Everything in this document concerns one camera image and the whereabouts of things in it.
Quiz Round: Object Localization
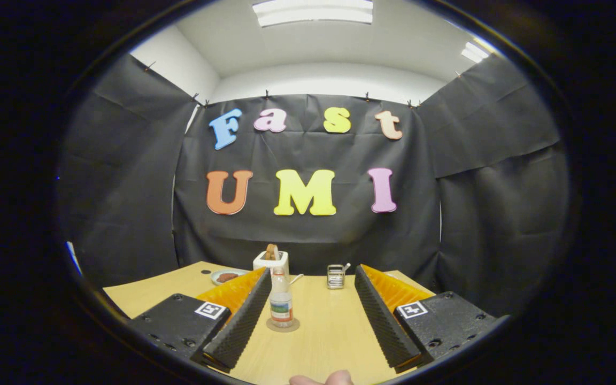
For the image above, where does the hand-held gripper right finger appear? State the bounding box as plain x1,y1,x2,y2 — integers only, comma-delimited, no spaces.
354,264,501,374

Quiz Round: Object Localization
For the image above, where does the clear plastic juice bottle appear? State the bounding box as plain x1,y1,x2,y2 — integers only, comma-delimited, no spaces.
269,266,294,328

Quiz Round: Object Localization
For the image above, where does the long ceiling light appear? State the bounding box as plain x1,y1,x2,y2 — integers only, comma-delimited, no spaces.
252,0,374,27

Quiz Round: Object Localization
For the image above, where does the round brown coaster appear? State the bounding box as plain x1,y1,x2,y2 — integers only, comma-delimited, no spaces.
266,318,301,333

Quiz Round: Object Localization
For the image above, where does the small silver metal rack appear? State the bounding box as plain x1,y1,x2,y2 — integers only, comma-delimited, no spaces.
327,263,350,290

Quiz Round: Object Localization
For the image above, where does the white toaster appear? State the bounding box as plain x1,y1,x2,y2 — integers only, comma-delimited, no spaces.
253,250,290,276

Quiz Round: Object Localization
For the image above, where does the white blurred object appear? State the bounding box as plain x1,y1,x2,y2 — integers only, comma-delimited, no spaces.
66,242,81,274

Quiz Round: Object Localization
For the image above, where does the small ceiling light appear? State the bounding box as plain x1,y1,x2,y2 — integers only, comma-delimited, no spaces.
460,42,490,64

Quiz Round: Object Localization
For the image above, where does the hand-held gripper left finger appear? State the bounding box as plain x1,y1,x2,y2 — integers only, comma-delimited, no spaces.
126,266,272,374

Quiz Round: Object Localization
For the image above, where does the small pale green plate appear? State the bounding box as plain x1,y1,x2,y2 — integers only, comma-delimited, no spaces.
211,269,250,286

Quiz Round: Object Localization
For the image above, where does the wooden table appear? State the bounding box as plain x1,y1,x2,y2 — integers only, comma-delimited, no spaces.
103,261,437,385

